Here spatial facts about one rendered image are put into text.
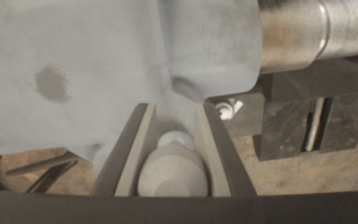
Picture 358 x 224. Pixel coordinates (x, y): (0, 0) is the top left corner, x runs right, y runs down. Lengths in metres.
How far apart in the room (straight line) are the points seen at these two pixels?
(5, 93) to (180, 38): 0.15
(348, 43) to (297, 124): 0.38
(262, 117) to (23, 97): 0.49
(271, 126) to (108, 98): 0.47
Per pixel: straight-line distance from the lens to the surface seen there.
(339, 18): 0.24
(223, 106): 0.47
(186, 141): 0.17
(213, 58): 0.17
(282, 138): 0.61
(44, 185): 0.47
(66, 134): 0.20
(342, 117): 0.67
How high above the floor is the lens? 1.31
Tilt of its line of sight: 61 degrees down
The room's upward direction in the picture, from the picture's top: 179 degrees clockwise
